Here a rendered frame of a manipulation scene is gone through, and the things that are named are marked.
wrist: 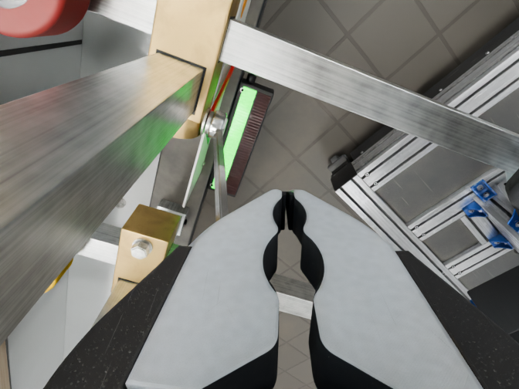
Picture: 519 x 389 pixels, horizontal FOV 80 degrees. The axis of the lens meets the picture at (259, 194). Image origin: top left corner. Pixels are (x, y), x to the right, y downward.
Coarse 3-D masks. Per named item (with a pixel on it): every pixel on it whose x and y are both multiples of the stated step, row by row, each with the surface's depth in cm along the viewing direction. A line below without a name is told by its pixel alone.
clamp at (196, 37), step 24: (168, 0) 21; (192, 0) 21; (216, 0) 21; (168, 24) 22; (192, 24) 22; (216, 24) 22; (168, 48) 23; (192, 48) 23; (216, 48) 23; (216, 72) 25; (192, 120) 26
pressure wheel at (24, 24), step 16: (0, 0) 19; (16, 0) 19; (32, 0) 18; (48, 0) 18; (64, 0) 19; (80, 0) 20; (0, 16) 19; (16, 16) 19; (32, 16) 19; (48, 16) 19; (64, 16) 20; (80, 16) 21; (0, 32) 19; (16, 32) 19; (32, 32) 19; (48, 32) 20; (64, 32) 22
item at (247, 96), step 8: (248, 88) 40; (240, 96) 41; (248, 96) 41; (240, 104) 41; (248, 104) 41; (240, 112) 42; (248, 112) 42; (232, 120) 43; (240, 120) 42; (232, 128) 43; (240, 128) 43; (232, 136) 44; (240, 136) 44; (232, 144) 44; (224, 152) 45; (232, 152) 45; (232, 160) 45
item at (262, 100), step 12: (264, 96) 41; (264, 108) 42; (252, 120) 42; (252, 132) 43; (240, 144) 44; (252, 144) 44; (240, 156) 45; (240, 168) 46; (228, 180) 47; (228, 192) 48
